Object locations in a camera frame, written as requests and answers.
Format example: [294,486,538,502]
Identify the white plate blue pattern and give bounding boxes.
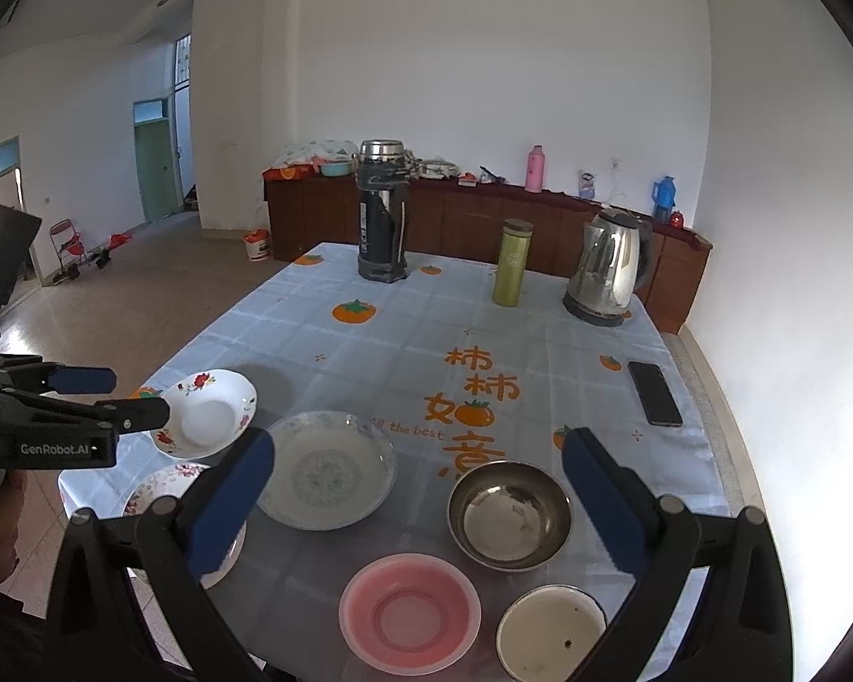
[257,411,397,531]

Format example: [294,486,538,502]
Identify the green thermos bottle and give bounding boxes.
[491,219,533,306]

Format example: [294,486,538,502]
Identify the white plate pink floral rim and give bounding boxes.
[121,462,246,589]

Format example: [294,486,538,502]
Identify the stainless electric kettle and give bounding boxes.
[562,208,655,328]

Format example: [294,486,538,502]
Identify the white enamel bowl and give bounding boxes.
[494,584,607,682]

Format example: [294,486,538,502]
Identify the light blue persimmon tablecloth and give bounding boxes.
[63,243,727,680]

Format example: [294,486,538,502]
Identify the pink plastic bowl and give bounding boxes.
[338,552,482,677]

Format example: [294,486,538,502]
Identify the pink thermos flask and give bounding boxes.
[524,145,545,194]

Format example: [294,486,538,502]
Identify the green door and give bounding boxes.
[134,99,181,223]

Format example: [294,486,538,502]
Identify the black smartphone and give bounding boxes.
[627,362,684,428]

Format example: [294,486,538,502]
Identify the dark wood sideboard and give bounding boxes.
[263,169,712,334]

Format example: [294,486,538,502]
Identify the blue thermos jug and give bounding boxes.
[652,176,676,223]

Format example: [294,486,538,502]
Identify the stainless steel bowl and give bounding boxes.
[446,460,573,573]

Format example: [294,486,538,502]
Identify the white plate red flowers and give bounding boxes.
[151,369,258,460]

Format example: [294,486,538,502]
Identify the black steel thermos jug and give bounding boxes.
[354,139,413,284]

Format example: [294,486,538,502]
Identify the white orange bucket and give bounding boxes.
[243,228,271,263]

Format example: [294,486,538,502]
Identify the red folding chair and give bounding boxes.
[49,219,90,285]

